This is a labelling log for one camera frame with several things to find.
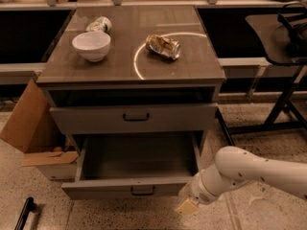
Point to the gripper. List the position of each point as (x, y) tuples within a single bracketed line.
[(199, 190)]

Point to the grey drawer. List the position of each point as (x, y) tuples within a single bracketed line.
[(134, 118), (135, 165)]

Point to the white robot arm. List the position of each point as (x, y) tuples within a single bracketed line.
[(233, 168)]

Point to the grey top drawer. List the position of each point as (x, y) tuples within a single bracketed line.
[(134, 118)]

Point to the grey drawer cabinet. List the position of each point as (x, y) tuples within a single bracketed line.
[(130, 74)]

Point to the crushed gold soda can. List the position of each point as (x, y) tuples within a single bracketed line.
[(163, 46)]

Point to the brown cardboard box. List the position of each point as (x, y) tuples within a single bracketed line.
[(32, 130)]

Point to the white ceramic bowl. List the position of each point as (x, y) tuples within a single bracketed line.
[(93, 46)]

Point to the black side table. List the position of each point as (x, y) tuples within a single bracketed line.
[(275, 41)]

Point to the black handle bottom left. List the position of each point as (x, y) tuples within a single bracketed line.
[(28, 207)]

